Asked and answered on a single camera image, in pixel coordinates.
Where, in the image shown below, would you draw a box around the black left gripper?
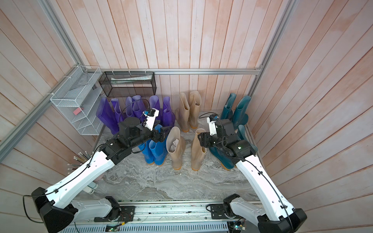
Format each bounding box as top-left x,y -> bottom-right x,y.
129,119 -> 172,149

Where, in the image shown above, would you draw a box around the blue rain boot front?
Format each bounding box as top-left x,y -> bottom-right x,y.
147,140 -> 168,166

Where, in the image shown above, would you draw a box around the blue rain boot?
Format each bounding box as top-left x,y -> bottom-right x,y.
147,140 -> 168,166
139,140 -> 154,165

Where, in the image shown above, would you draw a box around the teal rain boot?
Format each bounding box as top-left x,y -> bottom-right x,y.
220,93 -> 237,120
237,125 -> 258,155
209,147 -> 235,170
232,96 -> 251,130

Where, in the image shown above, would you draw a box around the purple rain boot back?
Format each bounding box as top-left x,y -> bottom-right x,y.
162,96 -> 175,127

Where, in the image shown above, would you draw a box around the beige rain boot small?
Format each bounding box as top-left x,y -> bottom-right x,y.
166,126 -> 186,170

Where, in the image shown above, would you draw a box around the beige rain boot large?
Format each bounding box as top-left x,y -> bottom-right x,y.
175,92 -> 190,133

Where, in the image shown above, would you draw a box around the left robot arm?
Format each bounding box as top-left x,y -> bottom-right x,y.
30,116 -> 172,233

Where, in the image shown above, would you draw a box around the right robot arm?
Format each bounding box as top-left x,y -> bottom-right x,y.
198,115 -> 307,233

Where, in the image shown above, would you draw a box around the paper sheet in basket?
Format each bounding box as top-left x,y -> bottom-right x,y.
110,75 -> 153,84

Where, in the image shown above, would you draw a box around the pink eraser block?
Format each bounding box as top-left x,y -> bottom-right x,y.
73,107 -> 82,116

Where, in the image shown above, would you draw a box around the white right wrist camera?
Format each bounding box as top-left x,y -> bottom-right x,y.
207,114 -> 219,136

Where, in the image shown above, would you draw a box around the black mesh wall basket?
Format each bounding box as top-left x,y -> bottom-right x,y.
99,71 -> 157,98

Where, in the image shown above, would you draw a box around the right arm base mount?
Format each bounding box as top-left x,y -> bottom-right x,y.
206,194 -> 240,219

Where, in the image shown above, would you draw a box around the white wire wall shelf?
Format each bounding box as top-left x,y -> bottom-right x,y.
51,66 -> 105,136

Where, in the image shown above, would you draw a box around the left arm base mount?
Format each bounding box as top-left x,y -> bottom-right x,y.
94,196 -> 135,223

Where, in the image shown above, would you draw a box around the aluminium frame rails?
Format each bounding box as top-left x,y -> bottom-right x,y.
0,0 -> 298,187

